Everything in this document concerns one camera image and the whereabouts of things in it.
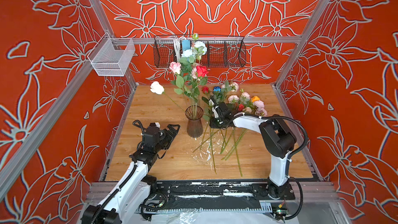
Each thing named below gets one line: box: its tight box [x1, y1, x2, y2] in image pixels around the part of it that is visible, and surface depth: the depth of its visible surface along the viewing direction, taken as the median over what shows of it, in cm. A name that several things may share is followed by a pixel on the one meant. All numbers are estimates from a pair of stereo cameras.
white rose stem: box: [149, 80, 187, 113], surface depth 64 cm
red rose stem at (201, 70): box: [195, 64, 209, 78], surface depth 66 cm
